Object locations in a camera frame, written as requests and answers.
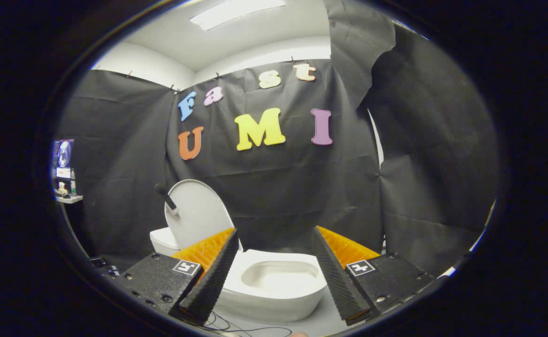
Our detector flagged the black round lid lift handle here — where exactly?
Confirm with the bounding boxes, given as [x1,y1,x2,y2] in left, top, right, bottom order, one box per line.
[155,183,179,216]

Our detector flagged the black power strip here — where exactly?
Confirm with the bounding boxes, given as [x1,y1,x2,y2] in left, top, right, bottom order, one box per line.
[89,256,121,278]

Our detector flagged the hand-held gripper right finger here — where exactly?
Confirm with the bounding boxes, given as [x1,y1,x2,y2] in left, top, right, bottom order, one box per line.
[311,226,438,327]

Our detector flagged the black floor cables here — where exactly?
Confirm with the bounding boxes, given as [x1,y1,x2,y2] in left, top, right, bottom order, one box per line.
[204,310,293,337]

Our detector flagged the small white wall shelf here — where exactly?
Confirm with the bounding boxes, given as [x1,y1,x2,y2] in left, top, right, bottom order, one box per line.
[53,168,83,204]

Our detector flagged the black backdrop cloth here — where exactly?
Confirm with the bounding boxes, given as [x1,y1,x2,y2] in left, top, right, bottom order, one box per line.
[54,0,499,277]

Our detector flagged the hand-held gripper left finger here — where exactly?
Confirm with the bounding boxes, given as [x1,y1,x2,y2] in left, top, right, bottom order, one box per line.
[112,227,239,326]

